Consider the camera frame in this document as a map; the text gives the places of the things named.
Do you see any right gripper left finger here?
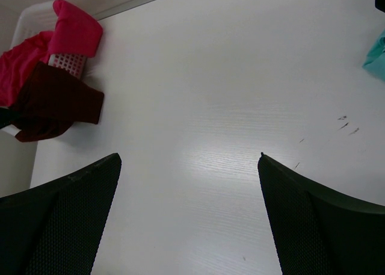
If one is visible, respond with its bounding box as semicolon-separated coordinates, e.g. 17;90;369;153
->
1;153;122;274

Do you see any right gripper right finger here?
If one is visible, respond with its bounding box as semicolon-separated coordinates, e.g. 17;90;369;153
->
257;154;384;274

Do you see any pink t shirt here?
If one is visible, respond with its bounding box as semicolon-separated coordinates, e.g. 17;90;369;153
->
1;0;103;107

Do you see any dark red t shirt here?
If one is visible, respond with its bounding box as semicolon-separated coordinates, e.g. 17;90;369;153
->
10;62;104;143

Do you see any teal folded t shirt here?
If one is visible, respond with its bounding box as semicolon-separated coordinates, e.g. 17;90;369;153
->
362;31;384;81

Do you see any white plastic basket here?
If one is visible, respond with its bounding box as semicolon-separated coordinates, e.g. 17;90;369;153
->
1;0;104;143

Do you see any black folded t shirt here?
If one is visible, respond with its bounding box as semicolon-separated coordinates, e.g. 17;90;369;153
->
375;0;385;13

